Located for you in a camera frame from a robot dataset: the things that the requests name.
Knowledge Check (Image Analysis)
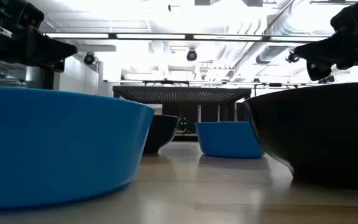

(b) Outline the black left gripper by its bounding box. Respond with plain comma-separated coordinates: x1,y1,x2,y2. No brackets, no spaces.
0,0,78,73

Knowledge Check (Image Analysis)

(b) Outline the floral patterned ceramic bowl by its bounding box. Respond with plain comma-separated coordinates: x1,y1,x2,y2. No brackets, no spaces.
242,81,358,190
143,114,181,154

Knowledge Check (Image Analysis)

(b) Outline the blue plastic mini bowl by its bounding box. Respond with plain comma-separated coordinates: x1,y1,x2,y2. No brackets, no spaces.
0,85,155,209
195,121,264,159

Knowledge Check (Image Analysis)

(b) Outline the black ceiling spotlight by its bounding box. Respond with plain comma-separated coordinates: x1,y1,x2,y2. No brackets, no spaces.
83,52,96,66
285,49,301,64
186,48,198,62

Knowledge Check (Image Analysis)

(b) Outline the grey perforated metal shelf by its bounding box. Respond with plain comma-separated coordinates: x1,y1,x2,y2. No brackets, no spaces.
112,85,252,105

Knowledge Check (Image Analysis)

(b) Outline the overhead light bar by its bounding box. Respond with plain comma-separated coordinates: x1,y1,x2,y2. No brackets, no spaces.
42,32,332,44

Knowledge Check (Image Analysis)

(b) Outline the silver ceiling air duct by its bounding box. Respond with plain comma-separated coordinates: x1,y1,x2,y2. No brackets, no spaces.
233,0,334,71

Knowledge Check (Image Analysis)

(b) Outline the black background frame rail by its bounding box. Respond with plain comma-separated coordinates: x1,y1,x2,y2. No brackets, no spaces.
103,79,323,88

